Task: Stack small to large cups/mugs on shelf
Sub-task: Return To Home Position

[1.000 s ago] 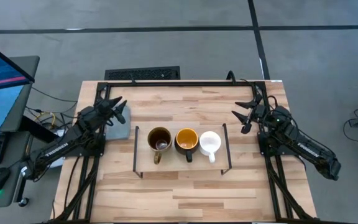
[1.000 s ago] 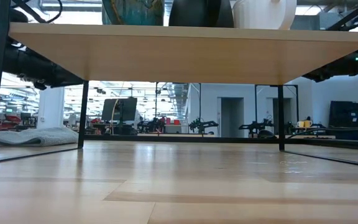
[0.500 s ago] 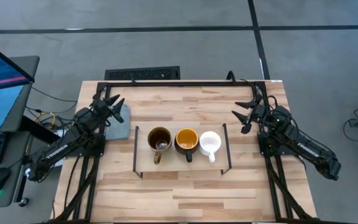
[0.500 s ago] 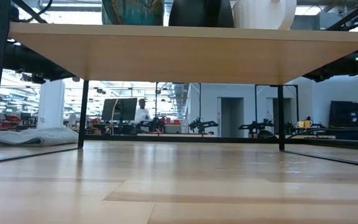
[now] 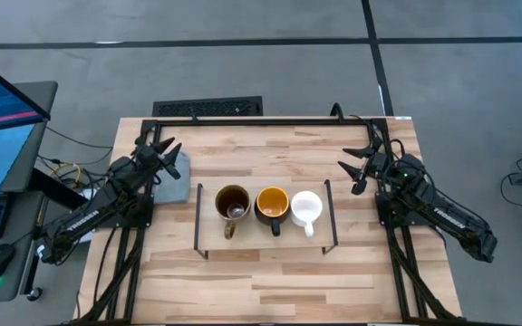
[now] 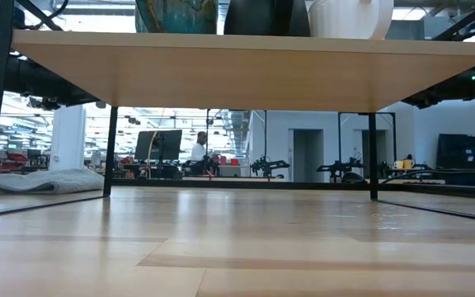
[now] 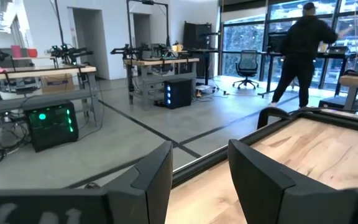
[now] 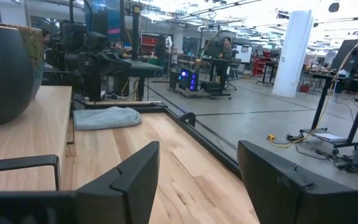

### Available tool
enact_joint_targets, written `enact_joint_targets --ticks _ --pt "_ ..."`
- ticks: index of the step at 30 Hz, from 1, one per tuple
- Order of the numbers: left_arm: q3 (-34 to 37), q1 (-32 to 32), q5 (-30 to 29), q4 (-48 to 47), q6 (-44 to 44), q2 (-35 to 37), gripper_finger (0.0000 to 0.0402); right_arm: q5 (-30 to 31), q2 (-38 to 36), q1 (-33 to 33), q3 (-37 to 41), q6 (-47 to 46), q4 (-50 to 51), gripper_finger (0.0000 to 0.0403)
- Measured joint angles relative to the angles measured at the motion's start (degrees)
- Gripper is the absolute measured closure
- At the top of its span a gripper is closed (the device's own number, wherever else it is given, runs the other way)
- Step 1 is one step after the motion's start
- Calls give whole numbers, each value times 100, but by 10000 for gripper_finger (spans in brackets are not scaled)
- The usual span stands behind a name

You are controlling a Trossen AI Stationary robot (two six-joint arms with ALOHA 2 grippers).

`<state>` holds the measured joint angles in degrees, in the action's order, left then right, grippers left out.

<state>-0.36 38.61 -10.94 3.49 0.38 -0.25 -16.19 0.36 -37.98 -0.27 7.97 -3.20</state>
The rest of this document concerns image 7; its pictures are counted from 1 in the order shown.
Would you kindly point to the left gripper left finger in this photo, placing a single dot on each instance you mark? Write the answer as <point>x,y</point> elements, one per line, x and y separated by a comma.
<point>148,193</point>

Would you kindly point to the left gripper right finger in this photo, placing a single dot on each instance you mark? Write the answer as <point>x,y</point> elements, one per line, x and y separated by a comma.
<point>259,193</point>

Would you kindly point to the computer tower with blue lights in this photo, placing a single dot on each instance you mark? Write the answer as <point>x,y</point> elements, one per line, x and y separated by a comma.
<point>179,93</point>

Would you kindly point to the computer tower with green lights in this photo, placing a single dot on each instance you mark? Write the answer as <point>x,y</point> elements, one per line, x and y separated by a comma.
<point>51,127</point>

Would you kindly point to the black office chair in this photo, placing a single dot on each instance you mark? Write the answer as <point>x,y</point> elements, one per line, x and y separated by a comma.
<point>246,63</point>

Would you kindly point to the wooden top workbench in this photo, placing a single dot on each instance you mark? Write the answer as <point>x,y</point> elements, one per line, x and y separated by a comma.
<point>160,61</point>
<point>42,72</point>
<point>356,81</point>

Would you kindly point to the cardboard box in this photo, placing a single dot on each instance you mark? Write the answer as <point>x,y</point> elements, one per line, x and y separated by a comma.
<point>57,84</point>

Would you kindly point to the yellow mug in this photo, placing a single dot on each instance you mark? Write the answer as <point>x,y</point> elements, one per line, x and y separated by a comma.
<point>176,48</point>

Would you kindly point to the small black monitor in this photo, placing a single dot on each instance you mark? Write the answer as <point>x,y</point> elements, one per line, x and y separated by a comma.
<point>273,42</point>

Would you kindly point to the black desk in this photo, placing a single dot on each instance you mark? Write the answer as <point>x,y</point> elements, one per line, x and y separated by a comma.
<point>337,55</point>

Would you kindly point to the person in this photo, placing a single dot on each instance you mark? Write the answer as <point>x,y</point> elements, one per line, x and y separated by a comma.
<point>303,40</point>

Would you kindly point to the black cabinet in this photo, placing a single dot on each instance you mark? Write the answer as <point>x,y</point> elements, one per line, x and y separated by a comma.
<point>196,34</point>

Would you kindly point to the red cup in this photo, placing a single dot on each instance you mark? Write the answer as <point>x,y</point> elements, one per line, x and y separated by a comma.
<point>32,53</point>

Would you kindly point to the pink cup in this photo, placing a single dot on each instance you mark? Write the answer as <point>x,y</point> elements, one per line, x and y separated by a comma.
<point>16,51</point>

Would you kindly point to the black curved bracket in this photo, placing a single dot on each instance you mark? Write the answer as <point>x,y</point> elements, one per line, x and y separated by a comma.
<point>270,111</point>

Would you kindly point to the thin black gantry frame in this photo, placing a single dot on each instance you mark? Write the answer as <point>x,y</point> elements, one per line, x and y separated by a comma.
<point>129,25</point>

